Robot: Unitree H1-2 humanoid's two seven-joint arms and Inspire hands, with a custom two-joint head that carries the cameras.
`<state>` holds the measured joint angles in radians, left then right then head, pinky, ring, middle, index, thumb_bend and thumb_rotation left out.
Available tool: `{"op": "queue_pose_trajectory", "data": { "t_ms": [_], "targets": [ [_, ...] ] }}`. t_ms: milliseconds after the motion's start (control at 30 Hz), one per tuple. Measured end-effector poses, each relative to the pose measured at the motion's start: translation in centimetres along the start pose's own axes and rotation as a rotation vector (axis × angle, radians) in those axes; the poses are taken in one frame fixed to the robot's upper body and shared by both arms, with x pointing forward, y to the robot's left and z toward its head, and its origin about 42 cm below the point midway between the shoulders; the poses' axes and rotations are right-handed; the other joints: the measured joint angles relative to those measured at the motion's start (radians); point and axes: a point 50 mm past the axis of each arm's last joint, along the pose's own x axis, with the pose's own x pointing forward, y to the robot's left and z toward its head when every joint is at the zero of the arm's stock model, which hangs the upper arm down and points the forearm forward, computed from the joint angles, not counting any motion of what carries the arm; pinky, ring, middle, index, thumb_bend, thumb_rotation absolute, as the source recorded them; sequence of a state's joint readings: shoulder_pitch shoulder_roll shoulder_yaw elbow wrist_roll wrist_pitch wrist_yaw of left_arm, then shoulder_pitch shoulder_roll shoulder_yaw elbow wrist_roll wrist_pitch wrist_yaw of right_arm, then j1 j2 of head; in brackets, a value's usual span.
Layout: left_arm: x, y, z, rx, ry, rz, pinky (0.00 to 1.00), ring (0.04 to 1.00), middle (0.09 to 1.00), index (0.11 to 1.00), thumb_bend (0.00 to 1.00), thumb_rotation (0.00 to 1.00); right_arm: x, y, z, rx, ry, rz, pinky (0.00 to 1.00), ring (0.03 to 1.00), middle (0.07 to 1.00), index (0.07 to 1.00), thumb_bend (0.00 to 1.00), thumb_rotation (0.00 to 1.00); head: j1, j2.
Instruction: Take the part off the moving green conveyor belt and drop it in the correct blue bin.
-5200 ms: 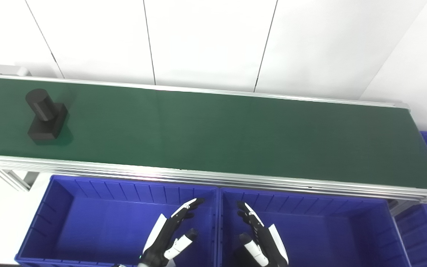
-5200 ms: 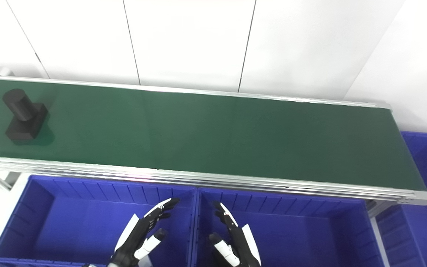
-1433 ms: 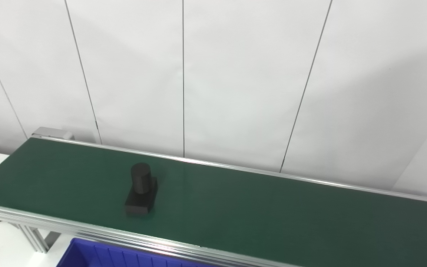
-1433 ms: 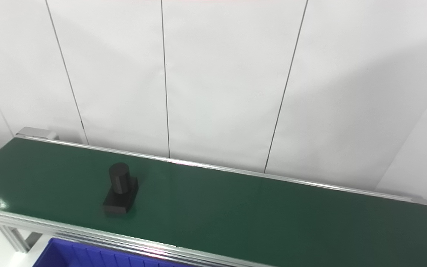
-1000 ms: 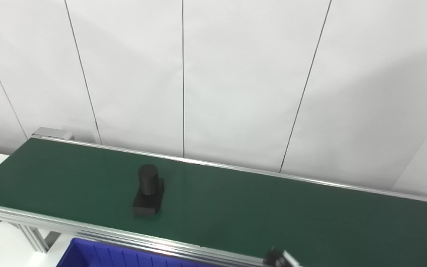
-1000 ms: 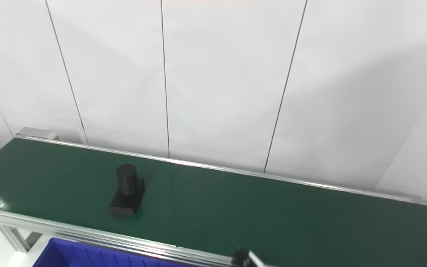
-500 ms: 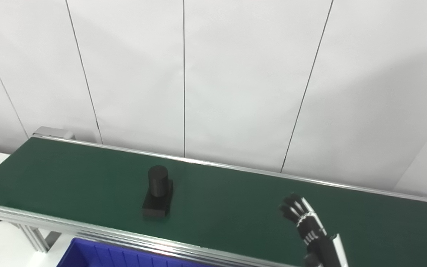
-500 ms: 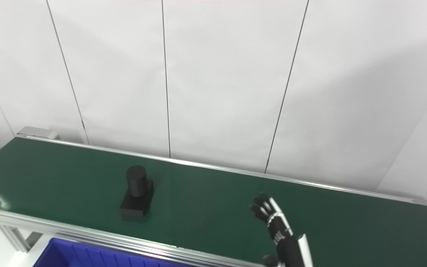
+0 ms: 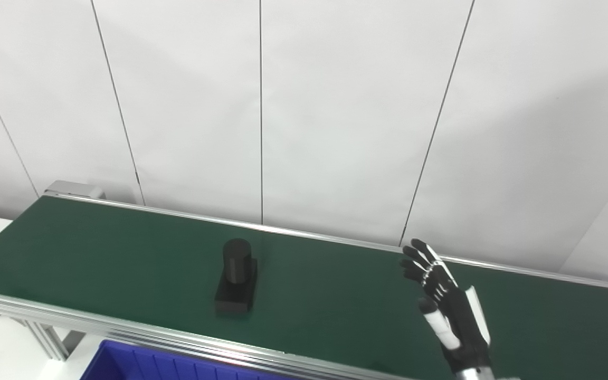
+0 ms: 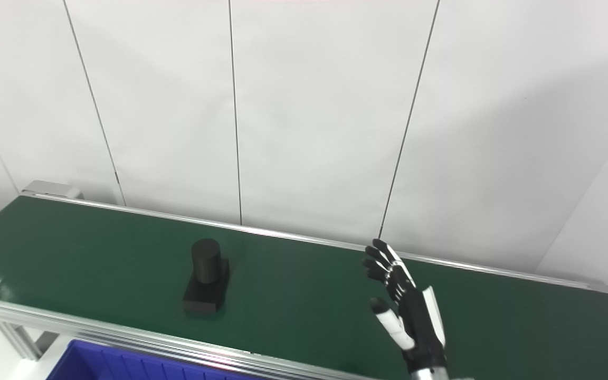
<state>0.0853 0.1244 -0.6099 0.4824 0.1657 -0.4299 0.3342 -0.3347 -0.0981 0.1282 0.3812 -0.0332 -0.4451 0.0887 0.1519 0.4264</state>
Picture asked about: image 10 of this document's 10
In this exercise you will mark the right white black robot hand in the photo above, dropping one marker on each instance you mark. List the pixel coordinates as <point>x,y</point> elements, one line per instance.
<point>420,322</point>

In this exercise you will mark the black cylinder block part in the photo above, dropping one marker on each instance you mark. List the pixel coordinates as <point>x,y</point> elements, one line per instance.
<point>206,287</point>

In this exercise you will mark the green conveyor belt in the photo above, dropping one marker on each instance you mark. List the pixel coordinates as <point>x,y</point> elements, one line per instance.
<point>293,285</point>

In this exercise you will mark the blue plastic bin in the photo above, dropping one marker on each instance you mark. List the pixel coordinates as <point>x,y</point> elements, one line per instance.
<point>103,364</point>

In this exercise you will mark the grey conveyor motor housing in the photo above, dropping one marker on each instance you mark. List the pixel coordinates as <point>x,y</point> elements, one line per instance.
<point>50,189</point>

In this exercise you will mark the aluminium conveyor leg frame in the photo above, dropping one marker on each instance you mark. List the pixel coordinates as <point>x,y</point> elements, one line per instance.
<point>21,340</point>

